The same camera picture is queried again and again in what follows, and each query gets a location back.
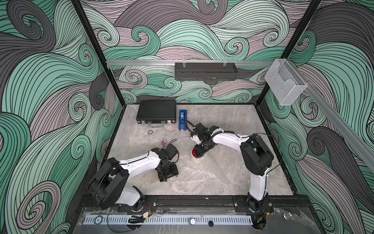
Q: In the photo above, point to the aluminium back rail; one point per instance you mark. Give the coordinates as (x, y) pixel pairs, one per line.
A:
(148, 62)

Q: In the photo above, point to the white slotted cable duct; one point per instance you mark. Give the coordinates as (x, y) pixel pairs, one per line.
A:
(101, 219)

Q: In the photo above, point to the black carrying case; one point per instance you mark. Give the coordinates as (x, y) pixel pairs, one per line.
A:
(157, 112)

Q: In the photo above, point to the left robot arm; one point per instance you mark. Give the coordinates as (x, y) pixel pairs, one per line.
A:
(108, 185)

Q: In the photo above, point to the blue tape dispenser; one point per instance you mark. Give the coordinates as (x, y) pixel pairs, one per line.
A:
(182, 120)

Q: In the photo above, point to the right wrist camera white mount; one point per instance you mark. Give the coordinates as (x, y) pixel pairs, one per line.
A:
(196, 136)

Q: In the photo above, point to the black wall tray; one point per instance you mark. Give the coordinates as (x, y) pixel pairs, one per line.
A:
(205, 71)

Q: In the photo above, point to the clear plastic wall bin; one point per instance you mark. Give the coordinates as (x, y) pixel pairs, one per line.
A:
(285, 81)

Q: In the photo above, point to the aluminium right rail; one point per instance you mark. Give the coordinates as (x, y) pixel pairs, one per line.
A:
(321, 90)

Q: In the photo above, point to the clear bubble wrap sheet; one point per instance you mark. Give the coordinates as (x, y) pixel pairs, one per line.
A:
(204, 169)

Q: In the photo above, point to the white mug red inside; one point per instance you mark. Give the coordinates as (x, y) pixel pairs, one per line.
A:
(196, 157)

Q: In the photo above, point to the pink toy car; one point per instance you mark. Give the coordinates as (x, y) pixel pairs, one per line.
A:
(164, 143)

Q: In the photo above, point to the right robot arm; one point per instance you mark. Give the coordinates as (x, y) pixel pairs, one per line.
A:
(256, 155)

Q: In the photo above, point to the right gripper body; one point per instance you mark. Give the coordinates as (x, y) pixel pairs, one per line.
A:
(202, 147)

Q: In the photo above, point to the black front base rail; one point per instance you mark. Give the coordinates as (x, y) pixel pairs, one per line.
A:
(238, 203)

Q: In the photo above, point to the aluminium rail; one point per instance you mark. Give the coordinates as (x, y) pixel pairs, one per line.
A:
(148, 62)
(321, 90)

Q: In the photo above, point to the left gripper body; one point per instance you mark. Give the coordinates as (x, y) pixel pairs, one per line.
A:
(168, 171)

